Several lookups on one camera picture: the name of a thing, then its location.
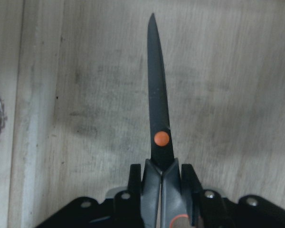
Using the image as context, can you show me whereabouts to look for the grey orange handled scissors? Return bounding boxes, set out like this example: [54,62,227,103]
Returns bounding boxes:
[141,14,188,228]

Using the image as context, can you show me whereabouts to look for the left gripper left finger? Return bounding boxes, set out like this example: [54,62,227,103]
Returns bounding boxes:
[127,164,142,228]

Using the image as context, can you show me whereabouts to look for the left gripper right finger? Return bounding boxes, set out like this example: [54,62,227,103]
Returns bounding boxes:
[181,164,203,227]

